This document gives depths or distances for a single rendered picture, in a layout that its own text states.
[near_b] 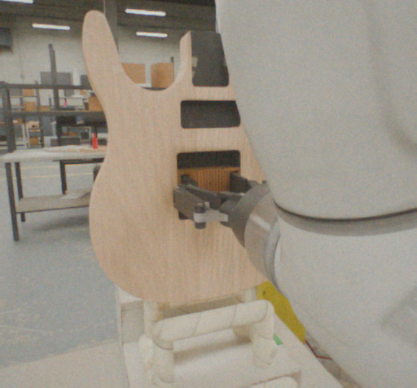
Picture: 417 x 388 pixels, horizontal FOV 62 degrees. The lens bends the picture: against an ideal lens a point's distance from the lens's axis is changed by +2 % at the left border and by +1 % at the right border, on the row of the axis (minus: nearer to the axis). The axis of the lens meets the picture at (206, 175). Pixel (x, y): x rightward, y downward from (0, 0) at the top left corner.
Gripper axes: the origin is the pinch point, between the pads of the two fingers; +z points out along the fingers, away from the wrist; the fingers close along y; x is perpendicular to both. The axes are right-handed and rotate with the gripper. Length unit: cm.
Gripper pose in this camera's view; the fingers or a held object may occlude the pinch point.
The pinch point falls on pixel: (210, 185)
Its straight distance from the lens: 51.3
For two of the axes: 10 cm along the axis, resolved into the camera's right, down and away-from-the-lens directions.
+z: -3.3, -1.8, 9.3
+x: -0.1, -9.8, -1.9
